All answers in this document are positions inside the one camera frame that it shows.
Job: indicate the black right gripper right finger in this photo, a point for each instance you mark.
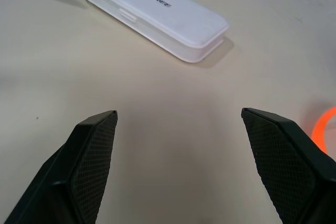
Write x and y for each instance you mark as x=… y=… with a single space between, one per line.
x=283 y=166

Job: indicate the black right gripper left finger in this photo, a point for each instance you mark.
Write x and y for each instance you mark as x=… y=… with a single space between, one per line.
x=78 y=166

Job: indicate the white plastic case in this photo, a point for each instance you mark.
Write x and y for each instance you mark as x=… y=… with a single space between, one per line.
x=155 y=11

